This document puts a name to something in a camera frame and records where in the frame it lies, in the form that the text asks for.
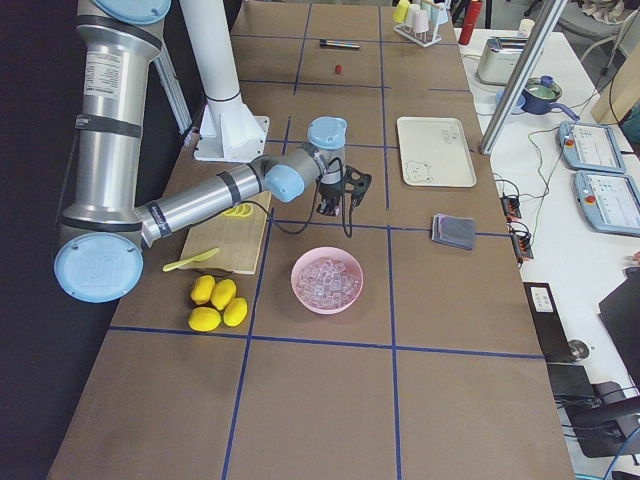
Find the yellow-green plastic knife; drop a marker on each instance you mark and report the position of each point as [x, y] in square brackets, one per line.
[187, 261]

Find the pink upturned cup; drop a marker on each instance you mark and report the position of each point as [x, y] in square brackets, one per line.
[418, 21]

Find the yellow lemon lower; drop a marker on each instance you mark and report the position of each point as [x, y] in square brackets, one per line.
[204, 319]

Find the pink bowl of ice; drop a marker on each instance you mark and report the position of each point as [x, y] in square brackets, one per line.
[327, 280]

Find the steel muddler black tip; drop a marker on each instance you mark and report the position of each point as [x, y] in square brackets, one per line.
[335, 44]

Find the yellow lemon upper left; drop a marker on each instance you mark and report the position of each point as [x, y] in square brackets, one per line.
[202, 289]

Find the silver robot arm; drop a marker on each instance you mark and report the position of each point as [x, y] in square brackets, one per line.
[118, 209]

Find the blue saucepan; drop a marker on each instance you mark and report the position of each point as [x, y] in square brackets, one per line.
[542, 95]

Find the cream toaster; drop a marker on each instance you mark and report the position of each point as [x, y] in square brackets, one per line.
[498, 59]

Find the yellow lemon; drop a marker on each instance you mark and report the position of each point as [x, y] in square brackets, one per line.
[204, 319]
[202, 289]
[223, 293]
[235, 312]

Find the red bottle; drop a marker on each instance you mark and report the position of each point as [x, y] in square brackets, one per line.
[472, 10]

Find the aluminium frame post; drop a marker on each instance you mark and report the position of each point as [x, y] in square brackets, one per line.
[544, 25]

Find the upper teach pendant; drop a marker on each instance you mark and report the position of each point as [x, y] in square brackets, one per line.
[587, 146]

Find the teach pendant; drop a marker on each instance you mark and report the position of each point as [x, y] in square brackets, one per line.
[587, 146]
[610, 202]

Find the wooden cutting board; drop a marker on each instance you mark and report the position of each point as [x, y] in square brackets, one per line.
[239, 242]

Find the lower teach pendant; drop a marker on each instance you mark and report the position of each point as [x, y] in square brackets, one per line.
[610, 202]

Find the grey folded cloths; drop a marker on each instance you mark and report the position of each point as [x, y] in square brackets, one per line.
[454, 231]

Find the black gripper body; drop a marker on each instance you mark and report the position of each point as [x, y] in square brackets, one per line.
[330, 191]

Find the yellow lemon middle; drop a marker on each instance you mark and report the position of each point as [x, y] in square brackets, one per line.
[235, 312]

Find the cream bear serving tray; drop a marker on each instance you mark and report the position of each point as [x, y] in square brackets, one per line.
[434, 152]

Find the lemon slices stack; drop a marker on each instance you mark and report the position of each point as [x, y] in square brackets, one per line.
[243, 211]

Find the yellow-green upturned cup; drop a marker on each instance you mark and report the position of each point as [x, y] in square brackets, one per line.
[401, 11]

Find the white wire cup rack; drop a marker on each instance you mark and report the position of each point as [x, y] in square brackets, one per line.
[439, 15]

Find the yellow lemon upper right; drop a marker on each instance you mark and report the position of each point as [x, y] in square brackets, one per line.
[223, 293]

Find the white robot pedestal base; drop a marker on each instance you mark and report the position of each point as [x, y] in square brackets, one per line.
[229, 131]

